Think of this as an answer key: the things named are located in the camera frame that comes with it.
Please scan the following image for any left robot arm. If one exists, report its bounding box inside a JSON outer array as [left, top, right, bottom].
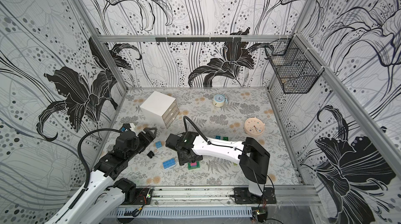
[[47, 127, 157, 224]]

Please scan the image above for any long green lego brick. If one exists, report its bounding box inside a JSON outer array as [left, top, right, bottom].
[[188, 161, 200, 170]]

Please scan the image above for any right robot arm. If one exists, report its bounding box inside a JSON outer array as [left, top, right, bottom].
[[166, 116, 270, 198]]

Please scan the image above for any small blue cream alarm clock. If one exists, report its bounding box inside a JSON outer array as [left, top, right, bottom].
[[212, 94, 228, 108]]

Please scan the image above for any large pink round clock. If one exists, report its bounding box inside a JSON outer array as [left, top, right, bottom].
[[243, 117, 265, 137]]

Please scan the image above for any long light blue lego brick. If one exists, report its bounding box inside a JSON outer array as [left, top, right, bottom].
[[162, 158, 176, 169]]

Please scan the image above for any small light blue lego brick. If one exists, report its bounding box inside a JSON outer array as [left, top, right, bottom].
[[155, 141, 162, 149]]

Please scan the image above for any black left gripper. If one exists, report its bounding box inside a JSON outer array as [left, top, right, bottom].
[[125, 127, 158, 161]]

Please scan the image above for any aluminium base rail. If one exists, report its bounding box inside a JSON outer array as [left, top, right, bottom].
[[134, 185, 322, 207]]

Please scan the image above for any black wire wall basket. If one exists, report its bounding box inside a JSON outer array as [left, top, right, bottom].
[[264, 36, 320, 94]]

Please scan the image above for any white mini drawer cabinet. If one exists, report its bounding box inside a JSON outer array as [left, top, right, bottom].
[[140, 91, 180, 129]]

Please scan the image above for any small black lego piece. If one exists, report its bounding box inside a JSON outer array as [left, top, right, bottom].
[[147, 151, 155, 159]]

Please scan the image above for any white slotted cable duct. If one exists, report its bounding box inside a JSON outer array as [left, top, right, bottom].
[[107, 206, 253, 219]]

